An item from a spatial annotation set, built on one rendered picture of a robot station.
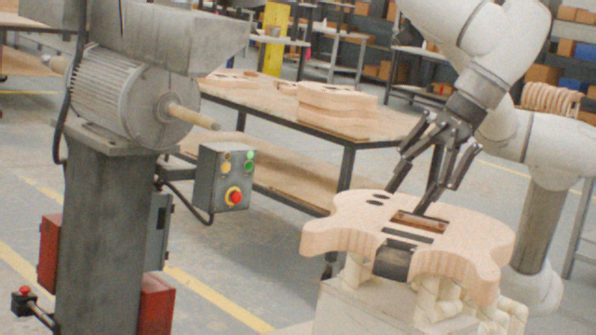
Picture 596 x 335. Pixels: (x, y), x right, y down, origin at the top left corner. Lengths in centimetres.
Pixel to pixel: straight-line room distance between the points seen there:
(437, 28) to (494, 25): 11
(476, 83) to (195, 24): 72
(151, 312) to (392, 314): 131
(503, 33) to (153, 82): 106
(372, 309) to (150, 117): 99
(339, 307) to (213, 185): 97
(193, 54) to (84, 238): 80
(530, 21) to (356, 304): 60
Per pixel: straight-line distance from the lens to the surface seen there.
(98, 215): 239
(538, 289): 238
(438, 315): 141
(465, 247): 137
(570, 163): 197
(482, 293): 124
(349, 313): 148
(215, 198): 239
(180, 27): 191
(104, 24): 235
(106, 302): 252
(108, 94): 225
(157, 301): 260
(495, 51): 144
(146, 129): 220
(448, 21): 147
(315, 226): 132
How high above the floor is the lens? 165
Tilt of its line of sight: 14 degrees down
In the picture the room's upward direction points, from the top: 9 degrees clockwise
